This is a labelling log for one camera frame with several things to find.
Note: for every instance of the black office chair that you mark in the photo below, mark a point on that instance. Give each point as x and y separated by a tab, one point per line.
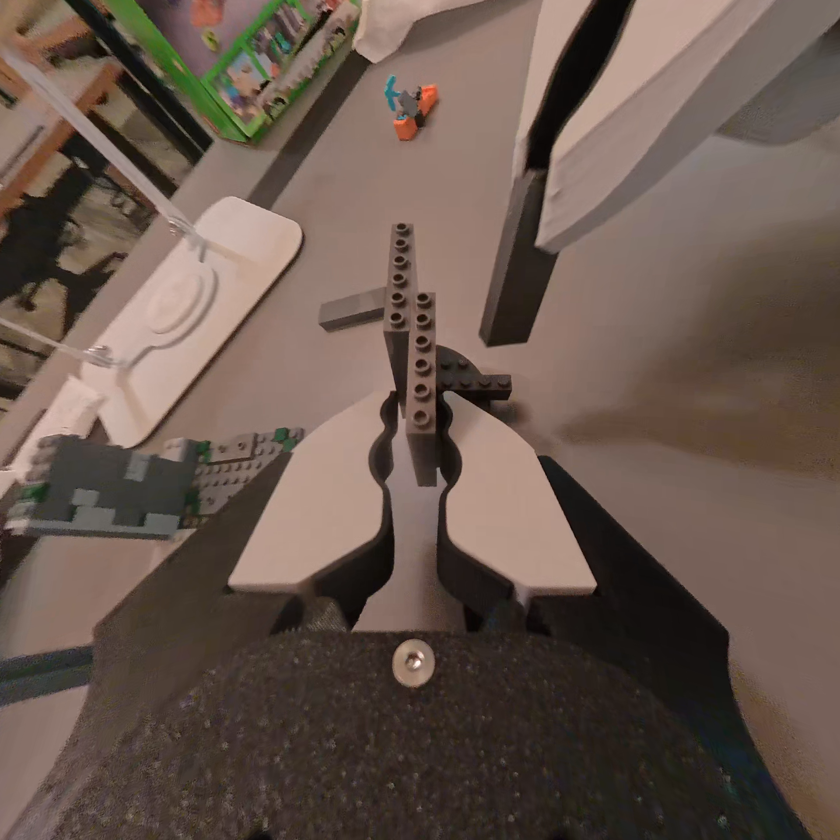
39	243

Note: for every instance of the long grey toy brick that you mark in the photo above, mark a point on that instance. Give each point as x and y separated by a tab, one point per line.
348	312
512	282

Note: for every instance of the white crumpled paper bag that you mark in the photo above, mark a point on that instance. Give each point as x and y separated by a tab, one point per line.
394	26

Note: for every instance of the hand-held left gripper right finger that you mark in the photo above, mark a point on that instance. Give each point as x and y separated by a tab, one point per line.
518	518

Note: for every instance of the orange and teal brick figure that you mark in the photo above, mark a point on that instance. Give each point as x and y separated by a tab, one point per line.
408	124

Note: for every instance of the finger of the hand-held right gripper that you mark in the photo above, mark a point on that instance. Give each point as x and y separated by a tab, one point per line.
689	65
548	59

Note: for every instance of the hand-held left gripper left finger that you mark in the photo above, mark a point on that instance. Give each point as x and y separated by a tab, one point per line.
315	512

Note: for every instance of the grey and green brick build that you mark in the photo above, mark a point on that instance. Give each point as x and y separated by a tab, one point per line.
98	485

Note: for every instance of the green toy brick set box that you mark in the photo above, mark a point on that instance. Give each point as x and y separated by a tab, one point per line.
262	65

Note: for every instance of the white folded paper sheet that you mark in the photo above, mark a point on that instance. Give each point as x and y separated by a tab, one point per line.
72	407

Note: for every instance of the grey toy brick wall assembly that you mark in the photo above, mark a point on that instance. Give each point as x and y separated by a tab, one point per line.
423	394

